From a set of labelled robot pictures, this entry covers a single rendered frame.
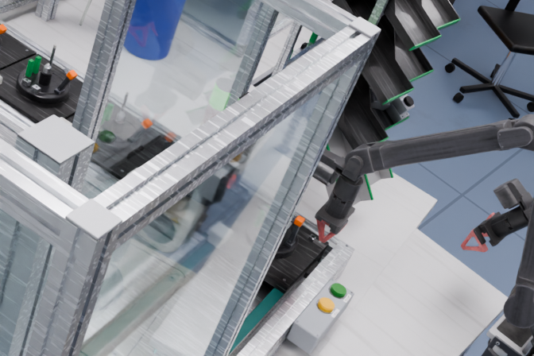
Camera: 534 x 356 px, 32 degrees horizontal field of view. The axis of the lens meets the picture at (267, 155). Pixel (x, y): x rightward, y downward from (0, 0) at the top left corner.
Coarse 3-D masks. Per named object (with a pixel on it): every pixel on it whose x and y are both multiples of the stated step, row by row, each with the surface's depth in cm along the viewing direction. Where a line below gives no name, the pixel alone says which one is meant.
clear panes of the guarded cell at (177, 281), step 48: (288, 144) 105; (192, 192) 84; (240, 192) 98; (0, 240) 73; (144, 240) 79; (192, 240) 92; (240, 240) 111; (0, 288) 75; (144, 288) 87; (192, 288) 104; (240, 288) 127; (0, 336) 78; (96, 336) 82; (144, 336) 97; (192, 336) 118
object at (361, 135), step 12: (360, 84) 245; (360, 96) 246; (348, 108) 243; (360, 108) 246; (348, 120) 241; (360, 120) 244; (372, 120) 246; (348, 132) 236; (360, 132) 242; (372, 132) 245; (384, 132) 245; (360, 144) 240
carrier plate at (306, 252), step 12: (300, 228) 242; (300, 240) 238; (300, 252) 235; (312, 252) 236; (276, 264) 228; (288, 264) 229; (300, 264) 231; (276, 276) 224; (288, 276) 226; (300, 276) 230; (288, 288) 224
